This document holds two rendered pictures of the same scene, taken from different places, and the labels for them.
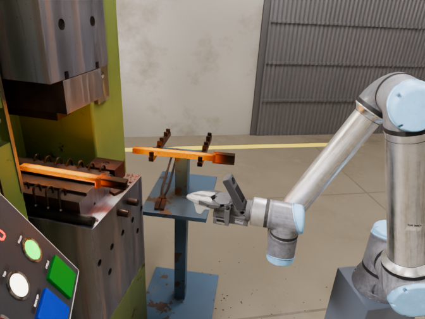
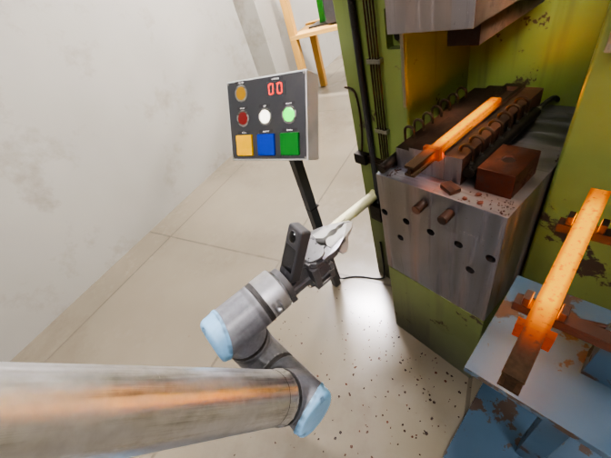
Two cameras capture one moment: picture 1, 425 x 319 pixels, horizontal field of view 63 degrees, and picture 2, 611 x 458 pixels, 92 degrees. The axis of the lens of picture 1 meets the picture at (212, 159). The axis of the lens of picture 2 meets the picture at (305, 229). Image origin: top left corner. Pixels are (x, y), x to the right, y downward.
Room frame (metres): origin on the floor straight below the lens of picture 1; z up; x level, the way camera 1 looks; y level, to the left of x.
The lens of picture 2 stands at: (1.32, -0.31, 1.44)
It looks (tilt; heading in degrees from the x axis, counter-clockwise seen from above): 40 degrees down; 142
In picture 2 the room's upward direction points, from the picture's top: 20 degrees counter-clockwise
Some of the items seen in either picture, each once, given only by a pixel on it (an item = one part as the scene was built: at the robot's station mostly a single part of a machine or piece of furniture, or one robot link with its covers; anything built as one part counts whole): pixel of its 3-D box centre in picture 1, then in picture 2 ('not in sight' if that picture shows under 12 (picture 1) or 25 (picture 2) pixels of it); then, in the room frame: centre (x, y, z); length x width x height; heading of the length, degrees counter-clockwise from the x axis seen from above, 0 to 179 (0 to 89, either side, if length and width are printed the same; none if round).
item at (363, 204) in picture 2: not in sight; (339, 223); (0.67, 0.37, 0.62); 0.44 x 0.05 x 0.05; 78
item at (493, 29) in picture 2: (23, 103); (499, 8); (1.10, 0.63, 1.24); 0.30 x 0.07 x 0.06; 78
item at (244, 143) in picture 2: not in sight; (245, 145); (0.39, 0.28, 1.01); 0.07 x 0.05 x 0.07; 13
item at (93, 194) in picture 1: (42, 183); (468, 126); (1.07, 0.60, 0.96); 0.42 x 0.20 x 0.09; 78
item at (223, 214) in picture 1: (231, 209); (303, 269); (0.95, -0.07, 0.97); 0.12 x 0.08 x 0.09; 78
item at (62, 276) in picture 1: (60, 277); (290, 144); (0.58, 0.32, 1.01); 0.07 x 0.05 x 0.07; 13
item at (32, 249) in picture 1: (31, 249); (288, 114); (0.57, 0.37, 1.09); 0.05 x 0.03 x 0.04; 168
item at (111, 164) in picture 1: (105, 170); (506, 170); (1.21, 0.42, 0.95); 0.12 x 0.09 x 0.07; 78
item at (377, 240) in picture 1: (390, 248); not in sight; (1.04, -0.67, 0.79); 0.17 x 0.15 x 0.18; 174
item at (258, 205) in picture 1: (257, 211); (272, 293); (0.94, -0.15, 0.98); 0.10 x 0.05 x 0.09; 168
